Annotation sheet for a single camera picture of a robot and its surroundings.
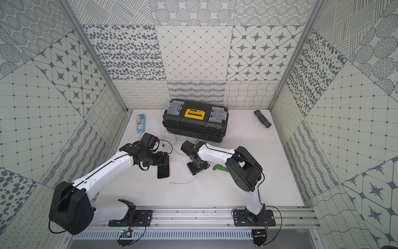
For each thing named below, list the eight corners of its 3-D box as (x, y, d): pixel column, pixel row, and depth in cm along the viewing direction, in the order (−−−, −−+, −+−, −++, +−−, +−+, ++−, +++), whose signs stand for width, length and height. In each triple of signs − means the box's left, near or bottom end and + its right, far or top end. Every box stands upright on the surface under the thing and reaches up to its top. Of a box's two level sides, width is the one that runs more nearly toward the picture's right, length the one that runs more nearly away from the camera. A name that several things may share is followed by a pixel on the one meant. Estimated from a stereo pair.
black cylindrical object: (266, 128, 111) (267, 126, 109) (253, 112, 121) (254, 110, 119) (271, 126, 111) (272, 124, 110) (257, 111, 122) (258, 109, 120)
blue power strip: (137, 133, 108) (135, 130, 106) (138, 116, 119) (137, 114, 117) (145, 131, 109) (144, 129, 107) (146, 115, 119) (145, 113, 117)
